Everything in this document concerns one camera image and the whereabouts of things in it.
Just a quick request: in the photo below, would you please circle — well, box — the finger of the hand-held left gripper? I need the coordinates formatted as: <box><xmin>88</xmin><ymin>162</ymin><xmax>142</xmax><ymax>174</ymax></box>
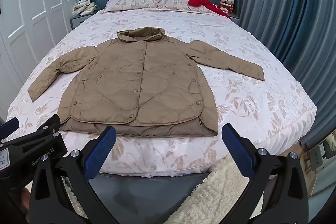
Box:
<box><xmin>0</xmin><ymin>117</ymin><xmax>20</xmax><ymax>141</ymax></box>
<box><xmin>34</xmin><ymin>114</ymin><xmax>61</xmax><ymax>137</ymax></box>

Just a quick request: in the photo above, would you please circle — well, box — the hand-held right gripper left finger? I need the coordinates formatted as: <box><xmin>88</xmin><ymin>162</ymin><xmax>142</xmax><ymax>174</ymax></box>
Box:
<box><xmin>29</xmin><ymin>126</ymin><xmax>118</xmax><ymax>224</ymax></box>

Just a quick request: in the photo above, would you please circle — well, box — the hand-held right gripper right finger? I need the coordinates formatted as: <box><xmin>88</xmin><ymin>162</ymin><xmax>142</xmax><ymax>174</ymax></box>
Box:
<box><xmin>222</xmin><ymin>123</ymin><xmax>309</xmax><ymax>224</ymax></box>

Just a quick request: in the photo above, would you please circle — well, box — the tan quilted jacket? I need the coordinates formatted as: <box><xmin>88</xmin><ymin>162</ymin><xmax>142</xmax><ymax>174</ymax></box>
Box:
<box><xmin>28</xmin><ymin>27</ymin><xmax>265</xmax><ymax>137</ymax></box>

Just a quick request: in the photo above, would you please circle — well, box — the pile of cream clothes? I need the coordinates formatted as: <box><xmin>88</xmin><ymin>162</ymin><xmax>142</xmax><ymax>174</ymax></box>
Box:
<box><xmin>72</xmin><ymin>0</ymin><xmax>97</xmax><ymax>17</ymax></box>

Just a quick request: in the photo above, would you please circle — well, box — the cream fluffy rug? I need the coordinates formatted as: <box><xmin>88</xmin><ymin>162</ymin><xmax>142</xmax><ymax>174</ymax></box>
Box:
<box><xmin>62</xmin><ymin>154</ymin><xmax>264</xmax><ymax>224</ymax></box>

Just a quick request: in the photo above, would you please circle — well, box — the pink floral bedspread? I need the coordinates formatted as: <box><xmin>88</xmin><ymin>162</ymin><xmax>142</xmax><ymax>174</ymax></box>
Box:
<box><xmin>6</xmin><ymin>9</ymin><xmax>317</xmax><ymax>178</ymax></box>

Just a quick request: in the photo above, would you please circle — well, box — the grey labelled box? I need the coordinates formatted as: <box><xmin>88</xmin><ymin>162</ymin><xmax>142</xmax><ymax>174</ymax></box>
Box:
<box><xmin>302</xmin><ymin>144</ymin><xmax>327</xmax><ymax>177</ymax></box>

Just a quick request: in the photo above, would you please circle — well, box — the white panelled wardrobe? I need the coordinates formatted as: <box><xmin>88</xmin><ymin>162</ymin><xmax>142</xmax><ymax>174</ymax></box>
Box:
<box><xmin>0</xmin><ymin>0</ymin><xmax>79</xmax><ymax>119</ymax></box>

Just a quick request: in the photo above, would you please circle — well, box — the pair of plush dolls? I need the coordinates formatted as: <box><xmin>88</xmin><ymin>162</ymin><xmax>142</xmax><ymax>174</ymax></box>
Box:
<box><xmin>218</xmin><ymin>0</ymin><xmax>235</xmax><ymax>14</ymax></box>

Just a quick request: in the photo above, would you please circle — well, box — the pink floral pillow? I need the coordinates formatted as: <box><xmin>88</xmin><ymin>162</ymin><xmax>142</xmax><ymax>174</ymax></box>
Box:
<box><xmin>101</xmin><ymin>0</ymin><xmax>160</xmax><ymax>13</ymax></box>
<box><xmin>156</xmin><ymin>0</ymin><xmax>213</xmax><ymax>13</ymax></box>

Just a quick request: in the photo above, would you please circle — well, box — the red garment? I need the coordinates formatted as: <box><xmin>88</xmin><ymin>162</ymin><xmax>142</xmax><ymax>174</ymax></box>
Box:
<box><xmin>187</xmin><ymin>0</ymin><xmax>233</xmax><ymax>20</ymax></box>

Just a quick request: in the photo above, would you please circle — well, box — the blue-grey curtain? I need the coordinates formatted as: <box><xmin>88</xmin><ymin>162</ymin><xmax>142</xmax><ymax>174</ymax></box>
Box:
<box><xmin>236</xmin><ymin>0</ymin><xmax>336</xmax><ymax>148</ymax></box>

